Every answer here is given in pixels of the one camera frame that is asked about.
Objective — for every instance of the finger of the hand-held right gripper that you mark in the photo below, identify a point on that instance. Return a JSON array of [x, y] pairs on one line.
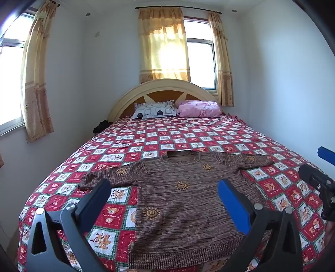
[[327, 155], [325, 188]]

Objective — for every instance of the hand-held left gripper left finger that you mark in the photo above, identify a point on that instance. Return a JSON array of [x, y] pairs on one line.
[[94, 201]]

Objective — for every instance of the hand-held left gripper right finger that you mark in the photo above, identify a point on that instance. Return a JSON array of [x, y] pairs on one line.
[[234, 206]]

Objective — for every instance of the brown knitted sweater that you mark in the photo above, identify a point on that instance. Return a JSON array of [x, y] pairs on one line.
[[178, 206]]

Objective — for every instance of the dark cloth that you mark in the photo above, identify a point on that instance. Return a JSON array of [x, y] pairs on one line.
[[102, 126]]

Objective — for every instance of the red checkered printed bedspread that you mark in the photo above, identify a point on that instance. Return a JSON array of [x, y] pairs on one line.
[[162, 133]]

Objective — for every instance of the yellow curtain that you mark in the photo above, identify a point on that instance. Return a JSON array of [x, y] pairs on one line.
[[36, 86], [163, 47], [223, 65], [1, 159]]

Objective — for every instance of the pink pillow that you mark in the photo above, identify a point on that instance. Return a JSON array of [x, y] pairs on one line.
[[199, 108]]

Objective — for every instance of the cream arched bed headboard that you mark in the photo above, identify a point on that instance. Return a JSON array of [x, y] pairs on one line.
[[125, 100]]

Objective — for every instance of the grey patterned pillow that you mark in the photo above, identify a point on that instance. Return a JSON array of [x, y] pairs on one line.
[[153, 109]]

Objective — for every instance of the side window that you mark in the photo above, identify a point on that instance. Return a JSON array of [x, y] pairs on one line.
[[11, 83]]

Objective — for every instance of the window behind headboard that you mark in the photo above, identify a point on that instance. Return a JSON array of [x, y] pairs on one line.
[[201, 62]]

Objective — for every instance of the black curtain rod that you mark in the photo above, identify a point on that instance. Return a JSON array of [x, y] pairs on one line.
[[199, 9]]

